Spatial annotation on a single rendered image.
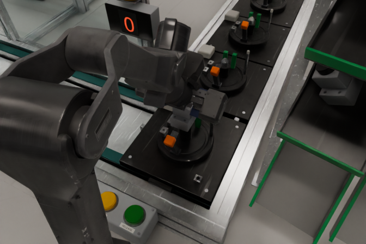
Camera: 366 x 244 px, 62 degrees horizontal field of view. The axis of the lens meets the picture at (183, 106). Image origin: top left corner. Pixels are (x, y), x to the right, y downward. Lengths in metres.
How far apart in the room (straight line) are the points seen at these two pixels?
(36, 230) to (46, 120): 0.67
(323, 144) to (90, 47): 0.38
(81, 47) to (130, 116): 0.65
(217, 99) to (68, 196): 0.38
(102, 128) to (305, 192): 0.50
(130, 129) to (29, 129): 0.68
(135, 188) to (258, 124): 0.36
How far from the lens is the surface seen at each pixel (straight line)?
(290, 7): 1.33
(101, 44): 0.26
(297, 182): 0.65
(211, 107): 0.57
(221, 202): 0.70
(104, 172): 0.76
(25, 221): 0.88
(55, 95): 0.21
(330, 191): 0.65
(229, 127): 0.80
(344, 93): 0.50
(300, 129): 0.52
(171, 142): 0.64
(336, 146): 0.52
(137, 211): 0.68
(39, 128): 0.20
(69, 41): 0.27
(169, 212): 0.68
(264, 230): 0.80
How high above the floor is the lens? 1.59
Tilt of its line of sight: 47 degrees down
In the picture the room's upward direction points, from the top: 1 degrees counter-clockwise
